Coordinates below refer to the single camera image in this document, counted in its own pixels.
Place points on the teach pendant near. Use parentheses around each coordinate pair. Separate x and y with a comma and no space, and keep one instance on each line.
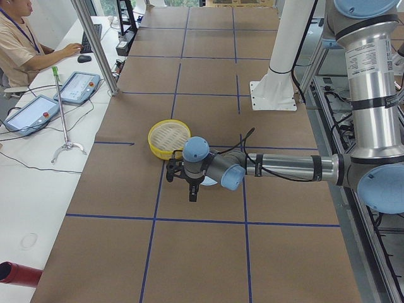
(33,116)

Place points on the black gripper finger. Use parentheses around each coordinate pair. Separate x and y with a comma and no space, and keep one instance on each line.
(191,193)
(195,193)

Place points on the light blue plate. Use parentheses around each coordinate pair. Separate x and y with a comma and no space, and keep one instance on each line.
(208,181)

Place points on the teach pendant far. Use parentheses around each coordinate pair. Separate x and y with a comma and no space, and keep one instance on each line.
(79,87)

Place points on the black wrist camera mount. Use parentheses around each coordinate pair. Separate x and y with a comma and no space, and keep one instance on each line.
(175,169)

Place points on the seated person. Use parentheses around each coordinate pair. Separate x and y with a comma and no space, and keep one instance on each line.
(22,55)

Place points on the metal reacher grabber tool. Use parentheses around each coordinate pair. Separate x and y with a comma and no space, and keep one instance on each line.
(68,145)

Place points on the red cylinder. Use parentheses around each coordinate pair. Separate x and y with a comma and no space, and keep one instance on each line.
(16,274)

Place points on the black computer mouse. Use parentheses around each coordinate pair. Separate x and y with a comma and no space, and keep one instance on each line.
(84,58)

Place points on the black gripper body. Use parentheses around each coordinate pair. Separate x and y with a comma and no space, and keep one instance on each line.
(192,182)

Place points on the white column pedestal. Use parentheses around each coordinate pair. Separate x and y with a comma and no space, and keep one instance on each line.
(275,90)

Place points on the teach pendant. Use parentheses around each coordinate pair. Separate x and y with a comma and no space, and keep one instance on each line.
(79,87)
(33,116)

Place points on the aluminium frame post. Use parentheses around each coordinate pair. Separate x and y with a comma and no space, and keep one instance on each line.
(87,24)

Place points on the yellow steamer basket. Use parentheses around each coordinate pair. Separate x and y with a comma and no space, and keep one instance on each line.
(168,136)

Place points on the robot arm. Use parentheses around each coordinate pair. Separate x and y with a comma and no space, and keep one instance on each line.
(374,168)

